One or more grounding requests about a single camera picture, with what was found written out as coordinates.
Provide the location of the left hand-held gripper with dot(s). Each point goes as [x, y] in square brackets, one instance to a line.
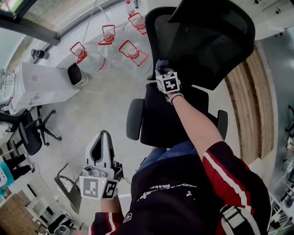
[94, 183]

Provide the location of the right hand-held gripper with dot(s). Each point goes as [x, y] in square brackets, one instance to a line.
[168, 83]

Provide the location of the black mesh office chair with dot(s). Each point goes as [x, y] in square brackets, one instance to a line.
[202, 46]

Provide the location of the person's right forearm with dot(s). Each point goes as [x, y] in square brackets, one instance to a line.
[195, 124]

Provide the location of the person's left forearm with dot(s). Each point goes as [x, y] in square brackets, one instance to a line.
[111, 205]

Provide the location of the black swivel office chair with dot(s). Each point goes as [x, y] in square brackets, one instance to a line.
[29, 133]

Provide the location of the grey pedal trash can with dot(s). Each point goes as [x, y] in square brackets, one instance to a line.
[71, 192]

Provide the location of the blue jeans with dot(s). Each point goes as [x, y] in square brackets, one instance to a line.
[167, 153]

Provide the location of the white bin with black liner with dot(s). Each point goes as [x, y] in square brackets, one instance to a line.
[77, 74]

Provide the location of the small clear plastic bottle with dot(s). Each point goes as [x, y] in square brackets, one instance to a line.
[130, 6]

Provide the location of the white cabinet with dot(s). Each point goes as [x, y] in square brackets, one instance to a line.
[41, 85]

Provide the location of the curved wooden bench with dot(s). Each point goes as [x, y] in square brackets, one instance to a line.
[255, 103]

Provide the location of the black and red jacket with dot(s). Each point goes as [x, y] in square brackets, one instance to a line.
[183, 202]

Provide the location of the teal plastic box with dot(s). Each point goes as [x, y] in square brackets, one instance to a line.
[5, 175]

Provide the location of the wooden pegboard cabinet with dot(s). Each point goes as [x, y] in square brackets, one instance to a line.
[13, 215]

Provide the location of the white desk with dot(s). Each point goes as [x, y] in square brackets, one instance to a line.
[273, 16]

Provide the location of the black window frame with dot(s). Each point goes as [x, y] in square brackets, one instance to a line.
[27, 27]

